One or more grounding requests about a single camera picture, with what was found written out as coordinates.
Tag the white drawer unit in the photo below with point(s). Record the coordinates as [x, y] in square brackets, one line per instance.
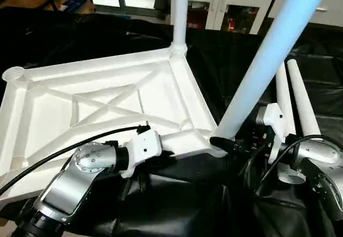
[321, 12]

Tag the white plastic table top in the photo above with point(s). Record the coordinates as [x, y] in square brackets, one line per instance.
[80, 97]

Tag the white glass door cabinet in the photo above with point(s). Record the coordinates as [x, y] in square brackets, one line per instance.
[230, 4]

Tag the black mat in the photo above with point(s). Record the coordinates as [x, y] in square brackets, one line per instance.
[187, 205]

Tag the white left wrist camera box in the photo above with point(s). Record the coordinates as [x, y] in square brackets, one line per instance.
[142, 147]

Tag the white plastic table leg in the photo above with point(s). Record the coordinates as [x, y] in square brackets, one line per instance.
[179, 12]
[273, 54]
[285, 92]
[303, 97]

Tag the blue box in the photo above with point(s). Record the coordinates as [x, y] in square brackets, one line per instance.
[75, 0]

